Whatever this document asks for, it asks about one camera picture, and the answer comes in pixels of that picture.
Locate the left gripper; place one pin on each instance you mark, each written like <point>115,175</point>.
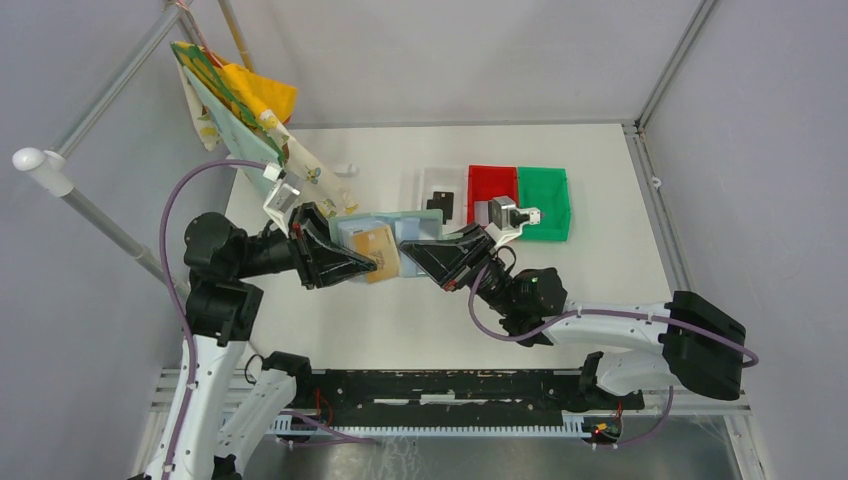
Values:
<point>329,265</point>

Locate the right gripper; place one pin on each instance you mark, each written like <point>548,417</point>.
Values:
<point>452,262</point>

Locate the white striped card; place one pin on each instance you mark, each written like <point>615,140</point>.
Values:
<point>481,213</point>

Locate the green leather card holder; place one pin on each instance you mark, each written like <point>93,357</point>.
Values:
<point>391,242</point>

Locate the black credit card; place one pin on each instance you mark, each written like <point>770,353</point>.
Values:
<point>449,215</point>

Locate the dark grey credit card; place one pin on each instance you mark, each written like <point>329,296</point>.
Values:
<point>441,199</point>

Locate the gold credit card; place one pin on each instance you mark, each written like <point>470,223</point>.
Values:
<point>378,244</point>

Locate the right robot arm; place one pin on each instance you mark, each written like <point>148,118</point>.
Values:
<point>687,341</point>

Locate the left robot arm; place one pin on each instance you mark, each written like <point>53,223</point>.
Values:
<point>220,311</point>

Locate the red plastic bin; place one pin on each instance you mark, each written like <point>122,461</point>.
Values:
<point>485,182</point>

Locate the clear plastic bin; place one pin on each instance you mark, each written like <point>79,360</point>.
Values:
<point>445,189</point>

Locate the green plastic bin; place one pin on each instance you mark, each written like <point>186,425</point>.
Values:
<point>545,189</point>

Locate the patterned cloth bags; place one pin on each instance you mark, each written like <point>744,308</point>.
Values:
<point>247,113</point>

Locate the white pipe pole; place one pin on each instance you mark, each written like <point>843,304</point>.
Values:
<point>46,169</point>

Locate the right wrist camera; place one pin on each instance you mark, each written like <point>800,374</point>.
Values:
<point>507,220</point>

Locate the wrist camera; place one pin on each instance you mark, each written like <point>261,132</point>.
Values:
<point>507,220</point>
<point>285,192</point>

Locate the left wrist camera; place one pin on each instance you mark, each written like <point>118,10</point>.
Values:
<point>285,192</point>

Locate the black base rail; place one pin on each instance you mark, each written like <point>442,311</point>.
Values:
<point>455,398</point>

